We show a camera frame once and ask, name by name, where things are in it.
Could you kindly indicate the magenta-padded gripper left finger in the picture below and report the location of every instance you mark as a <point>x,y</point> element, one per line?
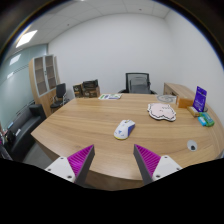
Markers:
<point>61,166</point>

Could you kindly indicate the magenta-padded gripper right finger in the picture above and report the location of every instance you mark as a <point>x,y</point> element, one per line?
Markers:
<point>166,165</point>

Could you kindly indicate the white blue yellow computer mouse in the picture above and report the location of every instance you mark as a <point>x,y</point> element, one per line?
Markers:
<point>124,129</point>

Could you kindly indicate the pink cloud-shaped mouse pad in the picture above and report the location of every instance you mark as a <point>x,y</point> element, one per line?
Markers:
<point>162,111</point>

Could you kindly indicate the white round disc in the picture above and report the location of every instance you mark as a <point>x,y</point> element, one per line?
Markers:
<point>192,144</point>

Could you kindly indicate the black sofa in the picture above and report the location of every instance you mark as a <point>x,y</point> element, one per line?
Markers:
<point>23,128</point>

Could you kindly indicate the blue packet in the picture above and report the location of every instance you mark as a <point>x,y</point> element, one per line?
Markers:
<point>202,120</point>

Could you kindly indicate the slim tan box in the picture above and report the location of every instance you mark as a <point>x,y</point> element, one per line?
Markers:
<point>193,111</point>

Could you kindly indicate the green packet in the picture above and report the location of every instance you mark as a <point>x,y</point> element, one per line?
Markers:
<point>208,119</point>

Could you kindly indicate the small black chair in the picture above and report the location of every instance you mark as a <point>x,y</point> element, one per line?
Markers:
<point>61,91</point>

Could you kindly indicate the purple card package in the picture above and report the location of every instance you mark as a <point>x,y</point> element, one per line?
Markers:
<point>200,98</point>

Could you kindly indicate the wooden side desk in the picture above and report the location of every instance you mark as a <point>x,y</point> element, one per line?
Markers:
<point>176,88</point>

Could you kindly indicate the brown cardboard carton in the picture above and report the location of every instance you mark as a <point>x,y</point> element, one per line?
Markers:
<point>91,93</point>

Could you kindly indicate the grey backpack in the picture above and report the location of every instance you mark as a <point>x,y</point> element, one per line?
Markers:
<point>139,85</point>

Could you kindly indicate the green blue sticker sheet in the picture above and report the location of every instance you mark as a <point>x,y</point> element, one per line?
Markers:
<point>110,96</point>

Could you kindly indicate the black box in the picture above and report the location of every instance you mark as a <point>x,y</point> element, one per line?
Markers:
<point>90,83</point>

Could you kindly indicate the wooden shelf cabinet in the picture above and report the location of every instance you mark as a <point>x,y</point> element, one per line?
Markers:
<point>41,80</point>

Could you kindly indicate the black mesh office chair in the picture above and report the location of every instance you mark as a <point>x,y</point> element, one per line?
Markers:
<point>127,81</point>

